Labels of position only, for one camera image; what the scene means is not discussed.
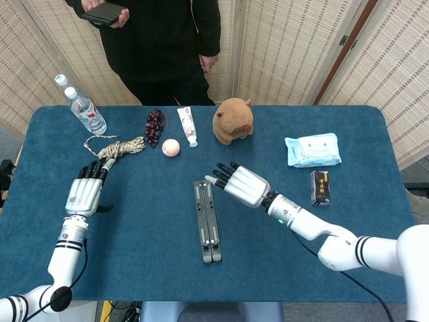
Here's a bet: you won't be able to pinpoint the person's left hand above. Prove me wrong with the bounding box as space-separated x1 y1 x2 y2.
200 53 219 73

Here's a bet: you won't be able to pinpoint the person's right hand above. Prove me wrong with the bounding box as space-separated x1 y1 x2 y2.
82 0 130 30

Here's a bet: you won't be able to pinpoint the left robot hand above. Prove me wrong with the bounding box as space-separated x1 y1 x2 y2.
64 157 117 218

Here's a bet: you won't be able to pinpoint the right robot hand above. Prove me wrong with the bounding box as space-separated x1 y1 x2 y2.
204 162 271 208

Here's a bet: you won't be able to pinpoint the black smartphone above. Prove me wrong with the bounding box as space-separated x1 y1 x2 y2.
81 1 128 26

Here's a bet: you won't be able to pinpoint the black folding laptop stand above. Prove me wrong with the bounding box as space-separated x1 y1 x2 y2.
193 180 223 264

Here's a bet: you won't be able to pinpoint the brown capybara plush toy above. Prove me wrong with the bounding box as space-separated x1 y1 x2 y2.
212 97 254 146

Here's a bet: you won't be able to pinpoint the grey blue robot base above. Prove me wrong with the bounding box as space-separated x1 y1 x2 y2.
142 301 285 322

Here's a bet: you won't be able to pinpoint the person in black clothes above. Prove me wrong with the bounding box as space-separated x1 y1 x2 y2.
65 0 222 107

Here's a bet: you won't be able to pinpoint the white floral cream tube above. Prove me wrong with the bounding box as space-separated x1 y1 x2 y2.
176 106 199 148

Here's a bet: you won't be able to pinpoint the black carton box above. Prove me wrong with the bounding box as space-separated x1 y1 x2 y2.
310 170 332 207

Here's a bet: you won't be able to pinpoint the light blue wipes pack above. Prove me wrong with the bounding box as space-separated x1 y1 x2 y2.
284 132 343 168

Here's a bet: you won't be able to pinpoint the blue carpet table cover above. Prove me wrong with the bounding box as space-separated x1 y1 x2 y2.
0 105 426 303

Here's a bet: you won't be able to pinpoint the woven bamboo folding screen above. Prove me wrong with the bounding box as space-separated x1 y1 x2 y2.
0 0 429 170

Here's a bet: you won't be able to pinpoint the black equipment beside table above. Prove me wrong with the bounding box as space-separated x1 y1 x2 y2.
0 159 16 209

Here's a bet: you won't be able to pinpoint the red label water bottle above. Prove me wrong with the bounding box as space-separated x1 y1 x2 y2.
64 87 107 136

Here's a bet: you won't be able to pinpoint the green cap water bottle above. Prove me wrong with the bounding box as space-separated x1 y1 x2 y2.
54 74 80 98

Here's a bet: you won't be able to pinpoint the dark red grape bunch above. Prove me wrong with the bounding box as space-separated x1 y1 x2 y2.
143 109 166 149

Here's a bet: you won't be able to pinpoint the pink peach ball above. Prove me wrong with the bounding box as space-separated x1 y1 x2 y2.
162 138 182 157

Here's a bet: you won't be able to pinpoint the coiled beige rope bundle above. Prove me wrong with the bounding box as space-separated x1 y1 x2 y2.
83 135 147 161

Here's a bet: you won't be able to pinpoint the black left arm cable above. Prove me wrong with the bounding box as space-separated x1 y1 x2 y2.
21 237 88 322

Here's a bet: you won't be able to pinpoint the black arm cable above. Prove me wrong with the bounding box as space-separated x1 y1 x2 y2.
291 231 395 322
21 237 88 322

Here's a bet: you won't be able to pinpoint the black floor cables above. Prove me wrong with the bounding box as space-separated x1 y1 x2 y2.
109 301 141 322

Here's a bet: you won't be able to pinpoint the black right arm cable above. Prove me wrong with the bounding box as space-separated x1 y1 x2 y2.
291 231 395 322

